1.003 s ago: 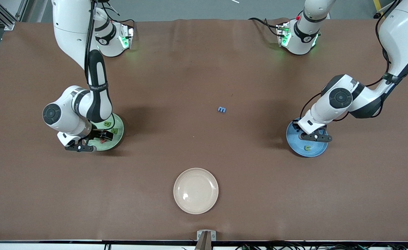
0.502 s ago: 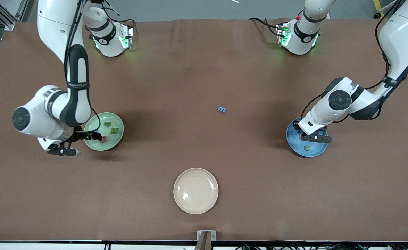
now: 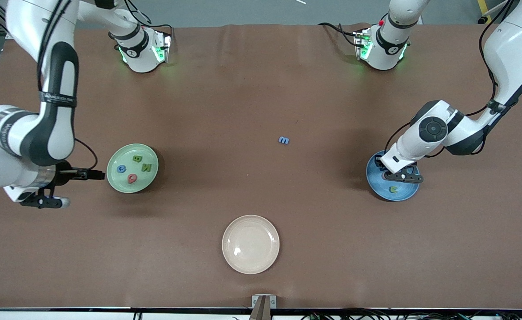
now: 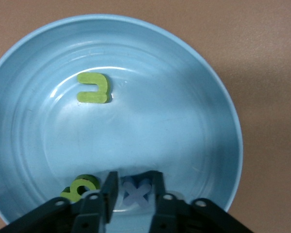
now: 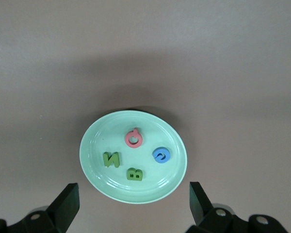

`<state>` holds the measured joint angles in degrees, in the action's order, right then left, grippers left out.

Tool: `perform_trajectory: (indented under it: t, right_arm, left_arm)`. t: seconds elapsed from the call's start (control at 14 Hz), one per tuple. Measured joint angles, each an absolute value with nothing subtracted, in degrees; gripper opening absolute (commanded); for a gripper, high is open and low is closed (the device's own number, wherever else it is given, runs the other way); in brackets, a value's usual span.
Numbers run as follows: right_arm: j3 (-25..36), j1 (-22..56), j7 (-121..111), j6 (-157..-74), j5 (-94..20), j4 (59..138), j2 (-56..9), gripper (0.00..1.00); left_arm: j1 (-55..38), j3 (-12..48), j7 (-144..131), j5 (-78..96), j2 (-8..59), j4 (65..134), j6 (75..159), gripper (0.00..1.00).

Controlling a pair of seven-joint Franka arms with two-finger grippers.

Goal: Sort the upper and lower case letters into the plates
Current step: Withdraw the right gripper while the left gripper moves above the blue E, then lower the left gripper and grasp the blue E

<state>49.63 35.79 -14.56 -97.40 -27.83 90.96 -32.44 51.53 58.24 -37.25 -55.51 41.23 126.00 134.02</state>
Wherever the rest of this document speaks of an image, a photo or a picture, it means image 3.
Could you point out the blue letter C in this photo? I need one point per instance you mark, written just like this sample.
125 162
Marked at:
118 169

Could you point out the pink letter Q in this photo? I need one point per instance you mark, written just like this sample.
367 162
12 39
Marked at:
129 179

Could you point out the green letter N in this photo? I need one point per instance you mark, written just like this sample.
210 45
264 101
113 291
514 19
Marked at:
146 167

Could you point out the blue letter m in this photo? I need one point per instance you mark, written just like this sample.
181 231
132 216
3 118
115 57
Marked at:
283 140

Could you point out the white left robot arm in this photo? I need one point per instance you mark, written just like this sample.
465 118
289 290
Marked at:
514 44

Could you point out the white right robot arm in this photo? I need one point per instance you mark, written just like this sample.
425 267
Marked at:
34 26

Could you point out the left arm base connector plate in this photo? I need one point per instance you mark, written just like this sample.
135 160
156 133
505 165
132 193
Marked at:
359 44

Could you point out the right arm base connector plate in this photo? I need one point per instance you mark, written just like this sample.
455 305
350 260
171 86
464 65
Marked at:
165 44

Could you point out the blue plate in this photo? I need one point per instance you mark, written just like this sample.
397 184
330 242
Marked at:
376 186

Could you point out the green plate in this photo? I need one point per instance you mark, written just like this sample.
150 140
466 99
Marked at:
149 182

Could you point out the brown table mat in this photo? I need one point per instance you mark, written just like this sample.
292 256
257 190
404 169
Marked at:
260 89

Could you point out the beige plate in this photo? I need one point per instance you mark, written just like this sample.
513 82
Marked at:
250 244

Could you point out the grey rod with black foot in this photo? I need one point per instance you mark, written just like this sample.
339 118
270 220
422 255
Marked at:
476 18

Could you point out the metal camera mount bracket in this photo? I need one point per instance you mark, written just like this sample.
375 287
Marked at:
263 311

